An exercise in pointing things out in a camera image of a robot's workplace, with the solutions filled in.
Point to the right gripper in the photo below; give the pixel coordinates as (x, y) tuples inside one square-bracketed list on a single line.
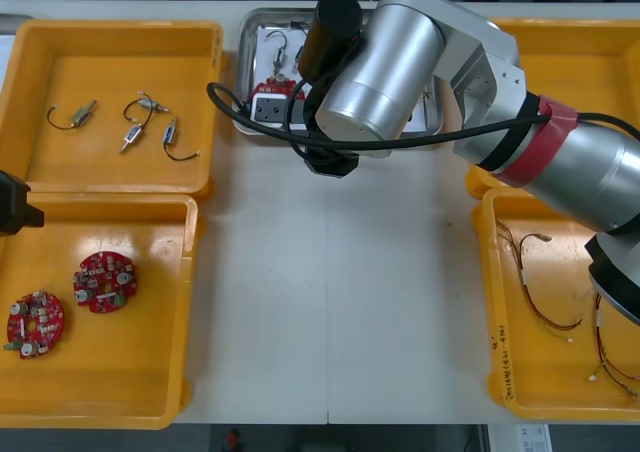
[(300, 112)]

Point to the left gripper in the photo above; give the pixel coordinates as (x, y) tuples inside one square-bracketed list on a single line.
[(12, 202)]

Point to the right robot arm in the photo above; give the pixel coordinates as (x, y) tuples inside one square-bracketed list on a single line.
[(390, 62)]

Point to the round red circuit board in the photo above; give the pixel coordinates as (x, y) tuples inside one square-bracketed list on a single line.
[(270, 88), (105, 282), (35, 324)]

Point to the steel tray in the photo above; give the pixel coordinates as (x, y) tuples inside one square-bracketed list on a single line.
[(247, 47)]

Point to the yellow-orange plastic bin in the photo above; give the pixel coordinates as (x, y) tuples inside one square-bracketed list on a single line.
[(125, 372), (100, 72), (575, 62), (540, 372)]

